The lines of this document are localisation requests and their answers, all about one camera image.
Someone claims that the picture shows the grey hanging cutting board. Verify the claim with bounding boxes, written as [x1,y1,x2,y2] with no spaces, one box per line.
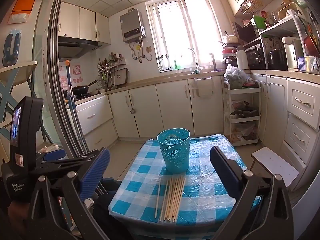
[114,68,128,85]

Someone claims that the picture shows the small white stool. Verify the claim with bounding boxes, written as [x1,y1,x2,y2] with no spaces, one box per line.
[251,147,300,187]

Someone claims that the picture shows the red paper wall decals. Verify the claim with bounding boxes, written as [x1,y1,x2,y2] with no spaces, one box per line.
[71,64,84,84]

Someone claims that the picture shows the aluminium sliding door frame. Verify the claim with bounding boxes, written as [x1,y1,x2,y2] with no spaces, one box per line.
[42,0,88,155]

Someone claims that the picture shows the white base cabinets under sink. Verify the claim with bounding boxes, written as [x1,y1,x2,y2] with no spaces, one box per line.
[107,76,225,138]

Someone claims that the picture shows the orange paper bag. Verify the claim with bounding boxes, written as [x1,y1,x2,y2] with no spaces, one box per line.
[7,0,39,24]

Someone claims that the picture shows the pot with glass lid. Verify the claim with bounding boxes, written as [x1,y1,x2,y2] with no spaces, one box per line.
[235,102,259,118]

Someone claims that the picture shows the silver electric kettle pot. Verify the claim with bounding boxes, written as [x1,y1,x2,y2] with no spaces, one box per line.
[282,36,304,71]

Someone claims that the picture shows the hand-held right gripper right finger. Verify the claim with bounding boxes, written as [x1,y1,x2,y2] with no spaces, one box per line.
[209,146,294,240]

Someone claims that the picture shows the wall utensil rack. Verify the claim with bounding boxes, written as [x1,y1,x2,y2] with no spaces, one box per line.
[97,52,125,90]

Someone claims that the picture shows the white countertop shelf rack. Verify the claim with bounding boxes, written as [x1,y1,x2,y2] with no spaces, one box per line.
[259,10,315,70]

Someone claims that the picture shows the bunch of wooden chopsticks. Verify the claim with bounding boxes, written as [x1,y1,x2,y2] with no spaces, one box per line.
[154,176,187,223]

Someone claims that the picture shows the teal plastic cutout basket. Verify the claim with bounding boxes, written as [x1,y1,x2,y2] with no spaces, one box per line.
[157,128,191,173]

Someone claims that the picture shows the white thermos jug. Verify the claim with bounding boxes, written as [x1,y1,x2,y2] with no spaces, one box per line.
[235,49,249,70]

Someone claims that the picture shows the white rolling cart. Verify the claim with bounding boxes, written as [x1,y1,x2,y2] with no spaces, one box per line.
[223,81,262,146]

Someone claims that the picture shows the blue yellow packet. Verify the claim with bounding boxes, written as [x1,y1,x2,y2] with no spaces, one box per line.
[297,56,320,74]

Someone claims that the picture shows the white door-hung bag holder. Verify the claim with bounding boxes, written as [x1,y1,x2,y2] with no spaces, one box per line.
[189,76,214,99]

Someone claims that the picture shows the water heater hoses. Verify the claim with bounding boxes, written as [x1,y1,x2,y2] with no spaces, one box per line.
[129,39,153,63]

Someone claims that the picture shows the plastic bag of vegetables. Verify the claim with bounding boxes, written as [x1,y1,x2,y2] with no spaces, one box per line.
[223,64,247,90]

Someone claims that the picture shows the stack of pots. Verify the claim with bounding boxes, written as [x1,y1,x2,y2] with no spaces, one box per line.
[221,44,238,67]

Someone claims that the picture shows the black wok with handle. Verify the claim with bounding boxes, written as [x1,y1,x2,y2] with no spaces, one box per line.
[72,79,98,96]

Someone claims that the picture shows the green cutting board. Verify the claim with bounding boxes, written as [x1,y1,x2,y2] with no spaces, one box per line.
[254,15,268,29]

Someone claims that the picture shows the blue white checkered tablecloth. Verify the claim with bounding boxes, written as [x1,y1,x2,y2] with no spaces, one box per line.
[108,134,262,230]

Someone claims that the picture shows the black cooking pot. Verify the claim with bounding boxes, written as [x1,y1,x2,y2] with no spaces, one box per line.
[268,49,287,70]

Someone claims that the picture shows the black range hood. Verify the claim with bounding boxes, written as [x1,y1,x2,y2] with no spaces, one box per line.
[58,36,100,59]

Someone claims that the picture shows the black toaster oven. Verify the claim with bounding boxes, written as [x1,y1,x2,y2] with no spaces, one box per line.
[244,44,267,70]

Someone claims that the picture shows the white base cabinets with drawers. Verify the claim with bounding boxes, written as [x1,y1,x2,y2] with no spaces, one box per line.
[250,74,320,180]

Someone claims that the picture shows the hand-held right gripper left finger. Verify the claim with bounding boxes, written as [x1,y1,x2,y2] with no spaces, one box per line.
[25,148,112,240]

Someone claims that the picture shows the white base cabinet with stove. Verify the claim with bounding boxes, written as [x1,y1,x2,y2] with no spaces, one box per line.
[67,95,119,152]

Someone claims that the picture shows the small white wire basket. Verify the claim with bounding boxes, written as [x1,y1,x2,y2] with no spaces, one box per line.
[241,0,264,14]

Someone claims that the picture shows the white wall cabinets beside hood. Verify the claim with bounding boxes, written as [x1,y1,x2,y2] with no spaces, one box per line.
[58,2,112,46]

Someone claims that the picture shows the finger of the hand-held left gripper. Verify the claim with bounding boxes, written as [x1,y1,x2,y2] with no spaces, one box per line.
[37,152,102,172]
[41,149,67,162]

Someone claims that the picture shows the red pan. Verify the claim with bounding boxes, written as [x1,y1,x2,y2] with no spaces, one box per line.
[304,34,320,58]

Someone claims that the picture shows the grey gas water heater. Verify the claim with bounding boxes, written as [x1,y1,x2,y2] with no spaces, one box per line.
[119,11,147,43]

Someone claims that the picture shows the chrome sink faucet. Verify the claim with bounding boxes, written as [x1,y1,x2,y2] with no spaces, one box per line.
[189,48,200,72]

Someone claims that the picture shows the kitchen window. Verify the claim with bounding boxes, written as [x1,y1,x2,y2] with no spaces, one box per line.
[145,0,234,73]

